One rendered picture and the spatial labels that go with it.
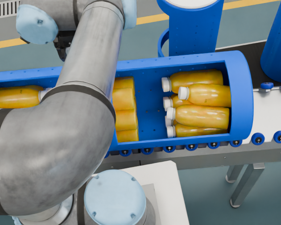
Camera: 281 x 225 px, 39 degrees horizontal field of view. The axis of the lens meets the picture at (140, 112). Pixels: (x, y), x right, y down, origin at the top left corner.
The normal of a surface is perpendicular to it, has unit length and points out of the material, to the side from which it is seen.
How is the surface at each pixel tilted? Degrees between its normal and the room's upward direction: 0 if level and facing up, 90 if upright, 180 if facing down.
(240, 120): 60
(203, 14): 90
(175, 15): 90
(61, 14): 54
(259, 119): 0
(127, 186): 7
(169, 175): 0
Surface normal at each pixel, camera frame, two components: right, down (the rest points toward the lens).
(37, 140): 0.31, -0.40
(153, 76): 0.03, 0.68
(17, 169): 0.17, 0.01
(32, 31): -0.02, 0.88
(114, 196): 0.07, -0.46
